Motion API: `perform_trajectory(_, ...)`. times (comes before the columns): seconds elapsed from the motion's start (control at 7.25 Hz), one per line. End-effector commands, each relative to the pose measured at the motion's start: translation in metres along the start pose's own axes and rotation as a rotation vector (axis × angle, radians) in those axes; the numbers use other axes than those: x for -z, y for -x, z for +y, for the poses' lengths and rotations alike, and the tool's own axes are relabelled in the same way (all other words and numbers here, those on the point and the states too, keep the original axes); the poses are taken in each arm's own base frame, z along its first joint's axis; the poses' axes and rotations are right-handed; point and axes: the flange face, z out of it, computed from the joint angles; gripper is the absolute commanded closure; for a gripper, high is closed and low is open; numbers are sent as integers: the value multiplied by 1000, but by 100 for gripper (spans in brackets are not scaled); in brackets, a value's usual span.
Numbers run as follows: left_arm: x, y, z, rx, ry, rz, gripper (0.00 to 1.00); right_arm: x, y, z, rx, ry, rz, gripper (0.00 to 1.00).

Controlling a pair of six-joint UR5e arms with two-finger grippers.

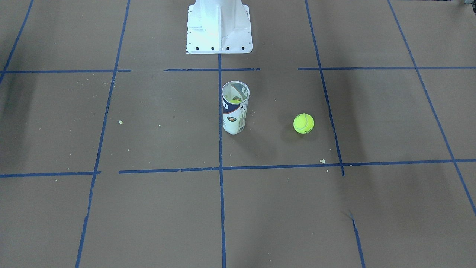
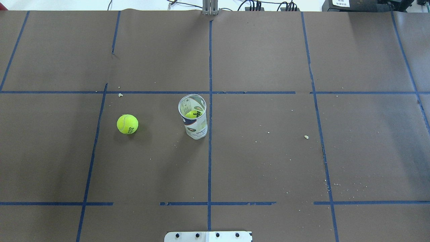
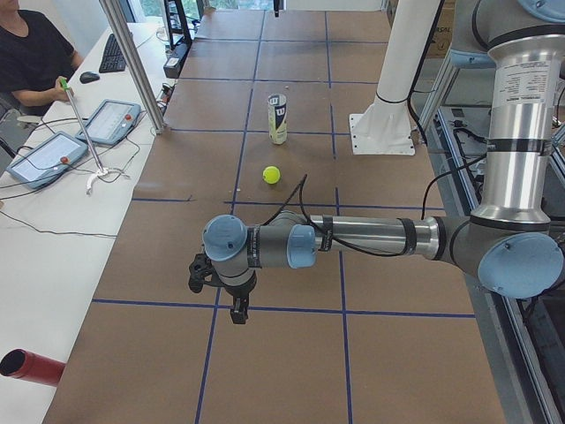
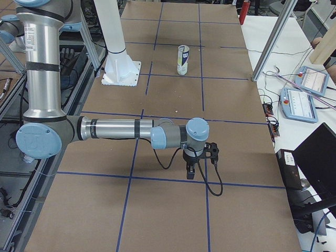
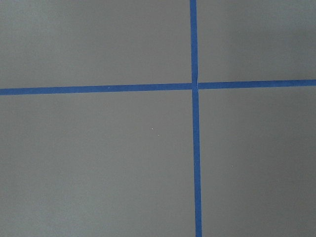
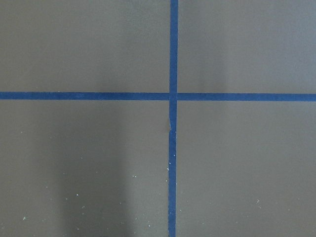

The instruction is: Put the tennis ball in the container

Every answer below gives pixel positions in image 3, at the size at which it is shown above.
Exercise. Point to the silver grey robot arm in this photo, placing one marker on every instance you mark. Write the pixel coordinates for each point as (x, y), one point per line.
(504, 242)

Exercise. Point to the clear tennis ball can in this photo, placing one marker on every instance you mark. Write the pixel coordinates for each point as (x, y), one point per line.
(277, 118)

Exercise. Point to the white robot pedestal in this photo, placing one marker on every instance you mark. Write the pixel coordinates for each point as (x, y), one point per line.
(385, 127)

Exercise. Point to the near blue teach pendant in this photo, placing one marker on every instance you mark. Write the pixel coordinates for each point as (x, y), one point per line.
(48, 161)

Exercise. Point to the black keyboard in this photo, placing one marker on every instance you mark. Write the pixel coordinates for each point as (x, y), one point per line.
(112, 57)

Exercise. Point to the person in black shirt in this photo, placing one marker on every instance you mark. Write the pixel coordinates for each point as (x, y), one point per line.
(35, 57)

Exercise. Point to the far blue teach pendant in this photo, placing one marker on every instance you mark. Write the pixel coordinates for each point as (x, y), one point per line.
(112, 121)

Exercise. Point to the yellow tennis ball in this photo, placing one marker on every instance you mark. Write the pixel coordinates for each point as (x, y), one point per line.
(271, 175)

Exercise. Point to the aluminium frame post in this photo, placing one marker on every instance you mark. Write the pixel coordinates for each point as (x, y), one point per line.
(121, 30)

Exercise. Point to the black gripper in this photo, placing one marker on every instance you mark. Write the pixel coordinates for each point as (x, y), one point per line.
(238, 293)

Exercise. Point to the cardboard box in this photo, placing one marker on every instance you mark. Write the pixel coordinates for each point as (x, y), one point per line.
(437, 31)

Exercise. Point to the green-handled reacher grabber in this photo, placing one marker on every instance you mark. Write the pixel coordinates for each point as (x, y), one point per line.
(101, 170)

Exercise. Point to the black computer mouse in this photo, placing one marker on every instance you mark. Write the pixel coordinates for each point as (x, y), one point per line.
(88, 77)

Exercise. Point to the blue teach pendant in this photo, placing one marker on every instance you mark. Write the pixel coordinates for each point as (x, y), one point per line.
(112, 121)
(48, 161)

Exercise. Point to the red cylinder tube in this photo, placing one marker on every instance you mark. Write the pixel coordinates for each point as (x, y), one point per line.
(32, 367)

